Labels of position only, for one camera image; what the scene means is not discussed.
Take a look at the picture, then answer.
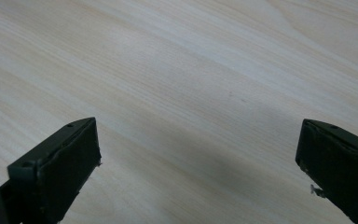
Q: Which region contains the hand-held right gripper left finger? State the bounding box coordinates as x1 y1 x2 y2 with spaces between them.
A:
0 117 103 224

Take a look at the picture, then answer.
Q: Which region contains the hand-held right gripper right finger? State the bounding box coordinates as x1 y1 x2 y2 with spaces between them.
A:
295 118 358 224

